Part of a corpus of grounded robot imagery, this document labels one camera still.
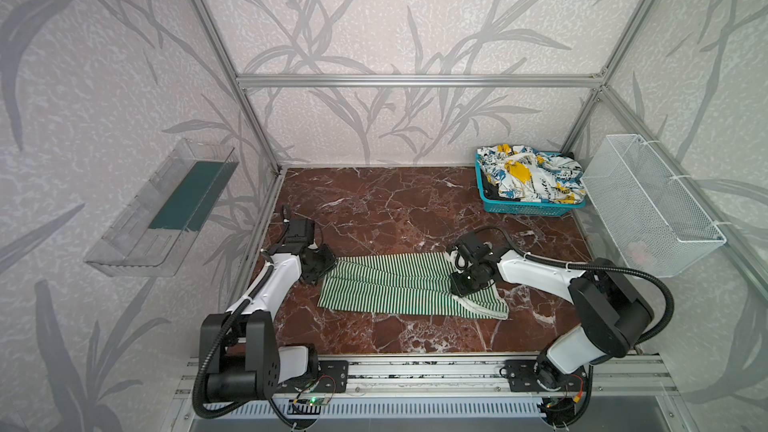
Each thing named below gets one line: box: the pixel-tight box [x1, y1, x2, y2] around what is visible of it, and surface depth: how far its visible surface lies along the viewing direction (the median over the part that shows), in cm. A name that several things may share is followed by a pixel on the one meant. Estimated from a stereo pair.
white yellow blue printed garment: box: [477, 144, 586, 205], surface depth 104 cm
